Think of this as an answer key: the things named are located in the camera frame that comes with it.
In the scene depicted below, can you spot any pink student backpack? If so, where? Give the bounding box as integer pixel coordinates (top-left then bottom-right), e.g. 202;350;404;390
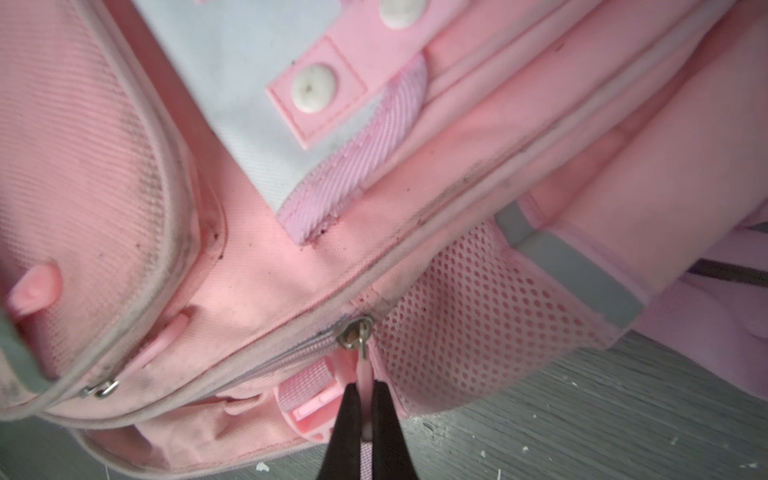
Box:
1;1;767;479

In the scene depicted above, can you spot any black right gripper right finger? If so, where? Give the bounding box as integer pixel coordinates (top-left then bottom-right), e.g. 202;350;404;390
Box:
372;380;419;480

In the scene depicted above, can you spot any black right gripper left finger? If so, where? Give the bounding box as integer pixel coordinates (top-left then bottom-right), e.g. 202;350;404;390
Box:
316;383;363;480

